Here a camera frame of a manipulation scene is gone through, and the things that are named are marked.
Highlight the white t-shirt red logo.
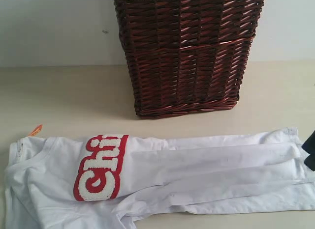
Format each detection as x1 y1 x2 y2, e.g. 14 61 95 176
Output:
5 128 315 229

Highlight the dark red wicker basket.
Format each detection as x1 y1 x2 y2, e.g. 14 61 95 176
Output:
114 0 265 119

